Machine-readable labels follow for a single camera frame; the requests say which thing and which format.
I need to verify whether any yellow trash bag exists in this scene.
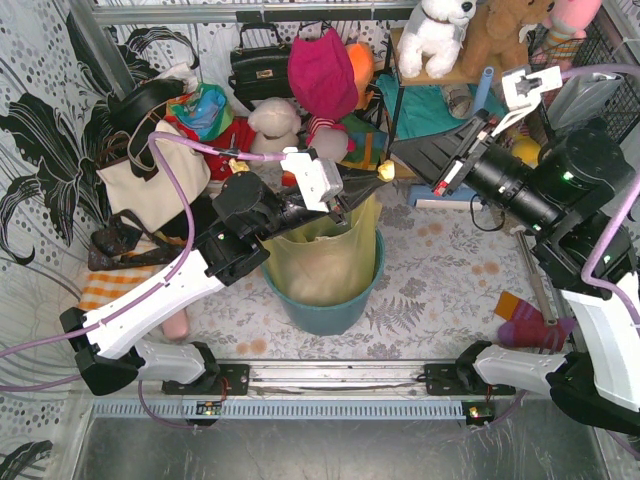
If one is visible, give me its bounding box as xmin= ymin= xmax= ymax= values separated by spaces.
xmin=263 ymin=163 xmax=395 ymax=306

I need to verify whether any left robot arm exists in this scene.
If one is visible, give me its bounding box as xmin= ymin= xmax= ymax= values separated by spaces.
xmin=60 ymin=172 xmax=322 ymax=396

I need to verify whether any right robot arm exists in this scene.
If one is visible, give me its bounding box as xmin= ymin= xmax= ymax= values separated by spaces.
xmin=391 ymin=111 xmax=639 ymax=435

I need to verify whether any teal trash bin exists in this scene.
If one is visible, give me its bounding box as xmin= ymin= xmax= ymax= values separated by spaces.
xmin=260 ymin=229 xmax=386 ymax=336

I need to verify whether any magenta fabric bag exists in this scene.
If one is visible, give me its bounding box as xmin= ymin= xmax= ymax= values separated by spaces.
xmin=287 ymin=27 xmax=358 ymax=121

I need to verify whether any colourful printed bag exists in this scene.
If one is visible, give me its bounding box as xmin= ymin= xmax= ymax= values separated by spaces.
xmin=165 ymin=83 xmax=234 ymax=142

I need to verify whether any brown patterned bag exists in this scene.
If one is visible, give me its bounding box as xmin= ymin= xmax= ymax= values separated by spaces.
xmin=88 ymin=209 xmax=183 ymax=272

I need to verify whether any blue floor sweeper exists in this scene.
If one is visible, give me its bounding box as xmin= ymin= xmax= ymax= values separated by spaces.
xmin=407 ymin=67 xmax=504 ymax=213

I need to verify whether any yellow plush duck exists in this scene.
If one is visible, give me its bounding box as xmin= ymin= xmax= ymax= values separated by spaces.
xmin=511 ymin=133 xmax=541 ymax=168

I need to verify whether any rainbow striped cloth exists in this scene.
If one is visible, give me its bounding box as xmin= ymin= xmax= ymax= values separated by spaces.
xmin=335 ymin=114 xmax=387 ymax=170

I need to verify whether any teal folded cloth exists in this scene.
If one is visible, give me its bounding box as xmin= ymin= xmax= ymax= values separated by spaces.
xmin=376 ymin=75 xmax=505 ymax=140

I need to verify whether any pink plush doll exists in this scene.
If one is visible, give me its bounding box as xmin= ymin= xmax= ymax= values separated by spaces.
xmin=306 ymin=116 xmax=356 ymax=163

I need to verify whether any black metal shelf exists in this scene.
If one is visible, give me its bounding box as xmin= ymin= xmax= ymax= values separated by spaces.
xmin=374 ymin=27 xmax=546 ymax=185

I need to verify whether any cream plush lamb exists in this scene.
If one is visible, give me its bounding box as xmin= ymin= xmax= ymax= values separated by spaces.
xmin=248 ymin=97 xmax=302 ymax=154

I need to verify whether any red cloth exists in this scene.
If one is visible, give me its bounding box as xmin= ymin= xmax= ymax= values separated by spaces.
xmin=202 ymin=117 xmax=256 ymax=181

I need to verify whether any silver foil pouch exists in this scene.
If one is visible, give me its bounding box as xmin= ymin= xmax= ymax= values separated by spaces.
xmin=547 ymin=73 xmax=624 ymax=130

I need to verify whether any orange plush toy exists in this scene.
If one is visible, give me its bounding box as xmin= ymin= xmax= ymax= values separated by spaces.
xmin=346 ymin=42 xmax=375 ymax=110

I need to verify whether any white plush dog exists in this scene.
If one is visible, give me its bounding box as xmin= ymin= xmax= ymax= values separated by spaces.
xmin=398 ymin=0 xmax=477 ymax=79

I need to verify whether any brown teddy bear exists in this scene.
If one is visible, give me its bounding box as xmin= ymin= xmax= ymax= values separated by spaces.
xmin=460 ymin=0 xmax=555 ymax=78

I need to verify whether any black leather handbag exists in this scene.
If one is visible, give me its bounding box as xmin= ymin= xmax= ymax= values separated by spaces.
xmin=228 ymin=22 xmax=294 ymax=111

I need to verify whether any purple orange sock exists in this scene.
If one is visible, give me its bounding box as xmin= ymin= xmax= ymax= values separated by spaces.
xmin=494 ymin=291 xmax=577 ymax=352

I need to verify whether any pink case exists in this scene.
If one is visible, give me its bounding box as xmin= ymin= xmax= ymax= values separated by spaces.
xmin=161 ymin=309 xmax=190 ymax=341

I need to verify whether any pink plush toy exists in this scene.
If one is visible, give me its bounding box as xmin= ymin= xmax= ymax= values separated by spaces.
xmin=532 ymin=0 xmax=602 ymax=70

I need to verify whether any black hat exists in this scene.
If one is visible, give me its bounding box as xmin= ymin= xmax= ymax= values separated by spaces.
xmin=107 ymin=79 xmax=185 ymax=133

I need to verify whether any orange checked cloth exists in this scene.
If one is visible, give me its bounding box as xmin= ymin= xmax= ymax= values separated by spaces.
xmin=77 ymin=266 xmax=161 ymax=311

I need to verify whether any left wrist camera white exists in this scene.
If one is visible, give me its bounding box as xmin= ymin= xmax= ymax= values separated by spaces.
xmin=280 ymin=147 xmax=343 ymax=213

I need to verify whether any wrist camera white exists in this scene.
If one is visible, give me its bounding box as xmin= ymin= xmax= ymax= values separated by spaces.
xmin=491 ymin=66 xmax=563 ymax=138
xmin=280 ymin=147 xmax=343 ymax=213

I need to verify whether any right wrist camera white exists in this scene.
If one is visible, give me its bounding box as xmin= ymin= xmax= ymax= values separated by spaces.
xmin=491 ymin=66 xmax=563 ymax=138

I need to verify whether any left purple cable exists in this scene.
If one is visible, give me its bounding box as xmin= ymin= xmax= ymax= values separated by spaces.
xmin=0 ymin=132 xmax=286 ymax=431

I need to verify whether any black wire basket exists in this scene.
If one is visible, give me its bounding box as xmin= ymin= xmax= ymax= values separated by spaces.
xmin=525 ymin=24 xmax=639 ymax=143

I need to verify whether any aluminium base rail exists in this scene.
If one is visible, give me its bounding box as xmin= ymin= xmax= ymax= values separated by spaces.
xmin=134 ymin=357 xmax=551 ymax=399

